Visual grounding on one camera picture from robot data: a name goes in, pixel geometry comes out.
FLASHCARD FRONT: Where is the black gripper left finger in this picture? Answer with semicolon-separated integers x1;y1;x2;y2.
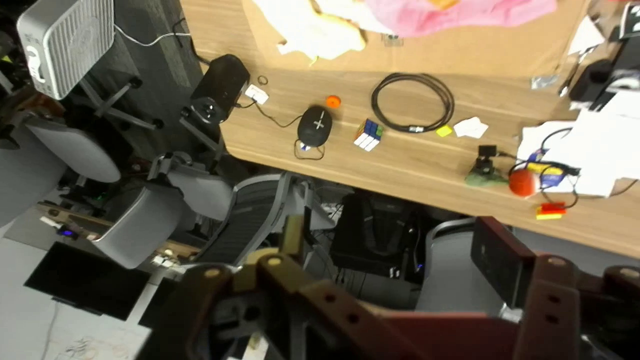
278;210;307;260

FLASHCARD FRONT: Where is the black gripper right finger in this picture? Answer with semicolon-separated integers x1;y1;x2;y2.
467;213;538;310

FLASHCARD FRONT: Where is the pink shirt with orange stripes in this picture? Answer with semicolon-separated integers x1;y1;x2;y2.
359;0;560;39

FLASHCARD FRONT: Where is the grey office chair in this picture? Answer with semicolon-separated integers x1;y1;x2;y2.
193;172;310;269
89;180;196;272
23;114;123;185

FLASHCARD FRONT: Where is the red and yellow block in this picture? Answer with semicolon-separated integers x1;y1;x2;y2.
534;201;570;221

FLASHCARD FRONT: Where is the orange ball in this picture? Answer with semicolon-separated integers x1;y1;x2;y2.
505;165;539;200

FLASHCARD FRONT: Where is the black backpack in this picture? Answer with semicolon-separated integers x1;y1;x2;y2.
329;189;430;280

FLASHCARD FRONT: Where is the green and black gadget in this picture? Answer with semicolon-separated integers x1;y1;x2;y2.
463;143;510;188

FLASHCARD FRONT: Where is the black round speaker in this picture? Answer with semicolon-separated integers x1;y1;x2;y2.
295;101;334;145

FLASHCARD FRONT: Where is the Rubik's cube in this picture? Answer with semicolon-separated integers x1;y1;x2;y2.
351;115;385;153

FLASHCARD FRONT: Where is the small white paper note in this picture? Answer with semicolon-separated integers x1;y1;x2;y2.
452;114;490;142

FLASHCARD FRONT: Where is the stack of white papers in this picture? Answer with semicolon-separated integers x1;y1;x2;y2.
513;88;640;200

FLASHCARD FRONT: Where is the small white adapter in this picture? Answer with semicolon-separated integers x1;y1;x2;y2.
241;82;271;108

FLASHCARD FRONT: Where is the black cylindrical device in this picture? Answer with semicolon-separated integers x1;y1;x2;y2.
178;51;253;131

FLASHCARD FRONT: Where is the white and green cloth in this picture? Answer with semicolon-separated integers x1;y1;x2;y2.
565;13;607;59

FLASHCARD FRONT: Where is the white fan heater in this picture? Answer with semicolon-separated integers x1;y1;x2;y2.
13;0;117;103

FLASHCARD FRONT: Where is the black cable coil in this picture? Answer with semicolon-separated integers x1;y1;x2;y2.
368;70;458;136

